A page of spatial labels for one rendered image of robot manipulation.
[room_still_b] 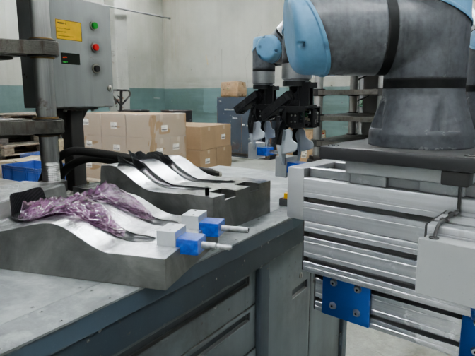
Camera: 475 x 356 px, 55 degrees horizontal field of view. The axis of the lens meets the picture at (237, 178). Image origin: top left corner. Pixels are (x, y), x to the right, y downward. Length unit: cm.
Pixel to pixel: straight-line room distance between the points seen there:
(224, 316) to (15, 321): 54
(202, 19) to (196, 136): 440
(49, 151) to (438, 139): 125
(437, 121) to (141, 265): 50
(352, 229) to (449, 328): 20
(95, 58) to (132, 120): 329
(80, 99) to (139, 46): 819
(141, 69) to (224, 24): 201
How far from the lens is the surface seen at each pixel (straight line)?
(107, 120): 544
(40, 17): 162
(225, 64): 930
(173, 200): 109
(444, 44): 70
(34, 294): 81
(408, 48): 69
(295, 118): 115
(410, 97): 69
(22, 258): 91
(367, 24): 67
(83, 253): 82
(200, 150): 578
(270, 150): 152
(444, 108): 70
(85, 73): 186
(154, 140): 501
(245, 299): 120
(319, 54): 66
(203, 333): 108
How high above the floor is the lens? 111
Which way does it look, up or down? 10 degrees down
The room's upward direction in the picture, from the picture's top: straight up
